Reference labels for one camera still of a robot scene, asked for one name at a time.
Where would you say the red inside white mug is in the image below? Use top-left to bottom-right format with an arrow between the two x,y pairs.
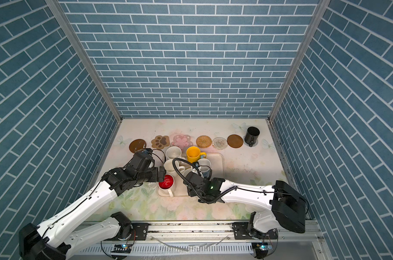
157,174 -> 177,197

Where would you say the dark brown glossy round coaster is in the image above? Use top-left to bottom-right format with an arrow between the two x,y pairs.
129,139 -> 147,153

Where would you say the light blue mug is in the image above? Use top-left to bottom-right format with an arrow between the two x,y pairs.
198,158 -> 211,178

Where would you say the brown paw shaped coaster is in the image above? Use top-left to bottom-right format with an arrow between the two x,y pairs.
151,135 -> 171,150

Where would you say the beige serving tray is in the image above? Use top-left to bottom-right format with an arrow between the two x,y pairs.
156,153 -> 225,197

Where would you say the yellow mug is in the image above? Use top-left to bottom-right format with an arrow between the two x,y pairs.
186,146 -> 207,163

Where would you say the pink flower coaster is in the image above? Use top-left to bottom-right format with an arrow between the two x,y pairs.
171,134 -> 193,151

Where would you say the brown wooden round coaster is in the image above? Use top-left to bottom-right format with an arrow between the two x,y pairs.
227,134 -> 244,148

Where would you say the black mug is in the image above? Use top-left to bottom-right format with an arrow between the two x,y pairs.
244,126 -> 260,147

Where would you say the purple handle white mug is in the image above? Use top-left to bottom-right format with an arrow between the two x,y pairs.
183,167 -> 197,177

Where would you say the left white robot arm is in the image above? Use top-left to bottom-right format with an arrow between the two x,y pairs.
19,149 -> 166,260

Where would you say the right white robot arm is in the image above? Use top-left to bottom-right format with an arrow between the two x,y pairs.
180,172 -> 307,239

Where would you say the white mug middle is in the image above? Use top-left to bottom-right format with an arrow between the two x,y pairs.
164,159 -> 186,177

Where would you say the white mug top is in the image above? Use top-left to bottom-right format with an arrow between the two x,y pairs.
166,146 -> 182,159

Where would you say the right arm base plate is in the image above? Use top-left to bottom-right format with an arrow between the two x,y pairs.
231,222 -> 278,240

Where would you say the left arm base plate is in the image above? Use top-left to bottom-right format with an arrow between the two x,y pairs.
106,223 -> 149,241

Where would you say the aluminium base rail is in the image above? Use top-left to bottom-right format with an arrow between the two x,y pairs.
69,220 -> 324,244

